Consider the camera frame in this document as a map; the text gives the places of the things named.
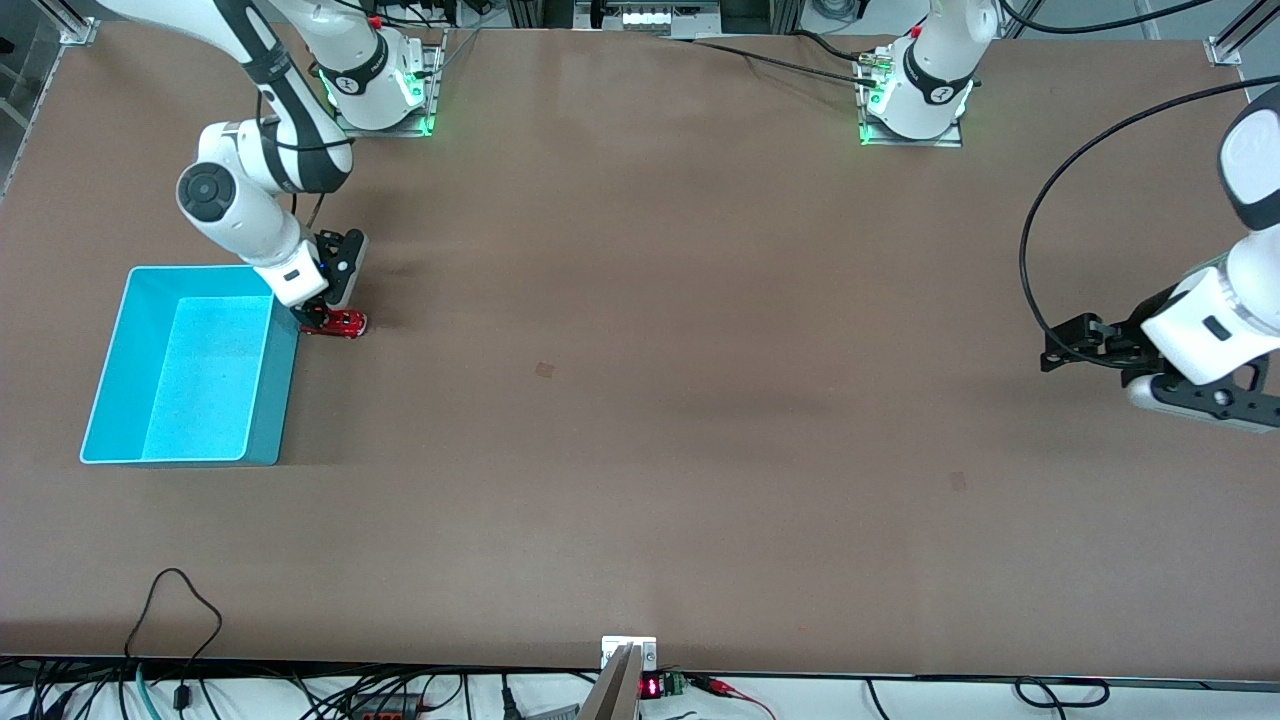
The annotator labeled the orange power strip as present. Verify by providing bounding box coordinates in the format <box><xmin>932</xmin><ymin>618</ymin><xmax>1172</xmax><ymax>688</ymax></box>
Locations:
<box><xmin>348</xmin><ymin>694</ymin><xmax>423</xmax><ymax>720</ymax></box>

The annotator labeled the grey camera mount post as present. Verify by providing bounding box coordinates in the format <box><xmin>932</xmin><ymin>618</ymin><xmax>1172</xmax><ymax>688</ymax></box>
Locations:
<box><xmin>577</xmin><ymin>643</ymin><xmax>642</xmax><ymax>720</ymax></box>

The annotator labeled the blue plastic box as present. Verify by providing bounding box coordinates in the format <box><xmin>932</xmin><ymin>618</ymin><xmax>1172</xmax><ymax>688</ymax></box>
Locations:
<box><xmin>80</xmin><ymin>264</ymin><xmax>301</xmax><ymax>467</ymax></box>

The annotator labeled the white metal mounting bracket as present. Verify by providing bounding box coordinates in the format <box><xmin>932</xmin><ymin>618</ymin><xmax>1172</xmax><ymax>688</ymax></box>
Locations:
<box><xmin>601</xmin><ymin>636</ymin><xmax>658</xmax><ymax>672</ymax></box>

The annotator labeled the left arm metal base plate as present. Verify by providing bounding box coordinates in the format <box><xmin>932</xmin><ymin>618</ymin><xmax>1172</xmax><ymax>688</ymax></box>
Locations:
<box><xmin>855</xmin><ymin>58</ymin><xmax>964</xmax><ymax>149</ymax></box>

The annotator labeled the black coiled floor cable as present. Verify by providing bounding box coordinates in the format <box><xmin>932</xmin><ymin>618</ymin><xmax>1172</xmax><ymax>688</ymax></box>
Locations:
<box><xmin>865</xmin><ymin>677</ymin><xmax>1112</xmax><ymax>720</ymax></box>

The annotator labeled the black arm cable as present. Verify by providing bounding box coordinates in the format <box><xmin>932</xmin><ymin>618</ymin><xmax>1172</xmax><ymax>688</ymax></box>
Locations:
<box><xmin>1019</xmin><ymin>75</ymin><xmax>1280</xmax><ymax>372</ymax></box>
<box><xmin>255</xmin><ymin>85</ymin><xmax>336</xmax><ymax>233</ymax></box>

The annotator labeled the black cable to base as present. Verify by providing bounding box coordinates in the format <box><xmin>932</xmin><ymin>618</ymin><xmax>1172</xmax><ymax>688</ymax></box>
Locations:
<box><xmin>660</xmin><ymin>34</ymin><xmax>883</xmax><ymax>89</ymax></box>

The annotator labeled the red beetle toy car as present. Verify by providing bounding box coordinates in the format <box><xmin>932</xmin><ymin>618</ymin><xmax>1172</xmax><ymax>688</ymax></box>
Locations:
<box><xmin>300</xmin><ymin>308</ymin><xmax>369</xmax><ymax>340</ymax></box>

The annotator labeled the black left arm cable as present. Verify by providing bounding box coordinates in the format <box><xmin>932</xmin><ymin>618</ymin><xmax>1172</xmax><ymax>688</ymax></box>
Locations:
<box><xmin>1019</xmin><ymin>75</ymin><xmax>1280</xmax><ymax>372</ymax></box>

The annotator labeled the red clip wire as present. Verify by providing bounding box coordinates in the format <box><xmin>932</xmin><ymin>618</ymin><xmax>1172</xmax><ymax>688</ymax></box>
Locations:
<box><xmin>688</xmin><ymin>675</ymin><xmax>777</xmax><ymax>720</ymax></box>

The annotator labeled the white lit device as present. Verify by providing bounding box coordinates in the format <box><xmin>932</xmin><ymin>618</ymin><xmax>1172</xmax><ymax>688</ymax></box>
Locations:
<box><xmin>574</xmin><ymin>0</ymin><xmax>723</xmax><ymax>39</ymax></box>

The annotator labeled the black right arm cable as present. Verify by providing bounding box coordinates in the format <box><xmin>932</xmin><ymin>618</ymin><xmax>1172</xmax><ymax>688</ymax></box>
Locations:
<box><xmin>255</xmin><ymin>85</ymin><xmax>336</xmax><ymax>233</ymax></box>

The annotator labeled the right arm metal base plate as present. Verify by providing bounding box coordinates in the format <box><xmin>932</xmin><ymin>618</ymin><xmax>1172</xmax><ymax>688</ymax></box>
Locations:
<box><xmin>332</xmin><ymin>44</ymin><xmax>443</xmax><ymax>139</ymax></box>

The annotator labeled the thin black looped cable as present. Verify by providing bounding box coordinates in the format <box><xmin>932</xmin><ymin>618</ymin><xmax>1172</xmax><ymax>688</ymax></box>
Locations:
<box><xmin>124</xmin><ymin>568</ymin><xmax>224</xmax><ymax>713</ymax></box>

